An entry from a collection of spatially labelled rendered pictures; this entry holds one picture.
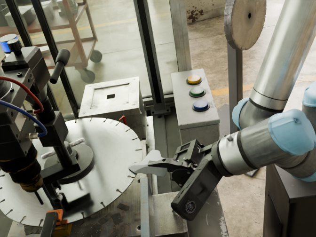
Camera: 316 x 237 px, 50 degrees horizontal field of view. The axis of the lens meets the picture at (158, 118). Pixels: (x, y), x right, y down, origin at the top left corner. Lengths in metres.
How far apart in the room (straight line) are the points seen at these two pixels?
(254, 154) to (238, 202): 1.27
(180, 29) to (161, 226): 0.60
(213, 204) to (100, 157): 0.31
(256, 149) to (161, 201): 0.32
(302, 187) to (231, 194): 0.97
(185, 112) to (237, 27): 0.81
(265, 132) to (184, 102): 0.43
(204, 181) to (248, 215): 1.18
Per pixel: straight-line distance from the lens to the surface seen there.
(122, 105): 1.01
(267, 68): 0.71
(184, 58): 1.13
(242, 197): 1.88
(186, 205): 0.63
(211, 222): 0.87
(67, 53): 0.62
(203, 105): 0.94
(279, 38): 0.70
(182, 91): 1.03
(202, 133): 0.93
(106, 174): 0.74
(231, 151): 0.61
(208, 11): 3.90
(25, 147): 0.53
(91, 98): 1.08
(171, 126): 1.14
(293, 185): 0.95
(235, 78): 1.92
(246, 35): 1.75
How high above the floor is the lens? 1.46
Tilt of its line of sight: 37 degrees down
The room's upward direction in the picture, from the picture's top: 11 degrees counter-clockwise
